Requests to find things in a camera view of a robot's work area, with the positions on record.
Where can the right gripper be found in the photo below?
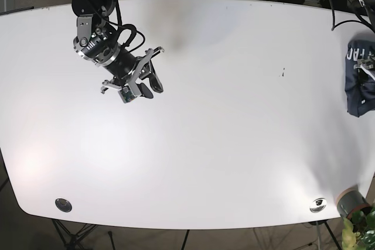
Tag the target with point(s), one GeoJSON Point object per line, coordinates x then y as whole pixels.
{"type": "Point", "coordinates": [106, 47]}

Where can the navy blue T-shirt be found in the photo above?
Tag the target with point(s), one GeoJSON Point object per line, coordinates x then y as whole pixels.
{"type": "Point", "coordinates": [359, 77]}

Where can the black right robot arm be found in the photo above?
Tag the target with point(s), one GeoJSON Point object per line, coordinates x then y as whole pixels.
{"type": "Point", "coordinates": [103, 11]}

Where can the left silver table grommet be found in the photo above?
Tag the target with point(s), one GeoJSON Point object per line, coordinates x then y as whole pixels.
{"type": "Point", "coordinates": [63, 205]}

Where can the silver table grommet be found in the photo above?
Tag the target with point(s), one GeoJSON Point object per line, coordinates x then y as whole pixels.
{"type": "Point", "coordinates": [318, 205]}
{"type": "Point", "coordinates": [63, 205]}

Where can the right silver table grommet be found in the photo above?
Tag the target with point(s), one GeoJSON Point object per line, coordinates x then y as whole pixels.
{"type": "Point", "coordinates": [318, 205]}

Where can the grey plant pot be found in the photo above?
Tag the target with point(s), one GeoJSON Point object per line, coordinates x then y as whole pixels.
{"type": "Point", "coordinates": [350, 201]}

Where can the green potted plant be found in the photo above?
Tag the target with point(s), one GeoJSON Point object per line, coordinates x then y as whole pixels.
{"type": "Point", "coordinates": [358, 232]}

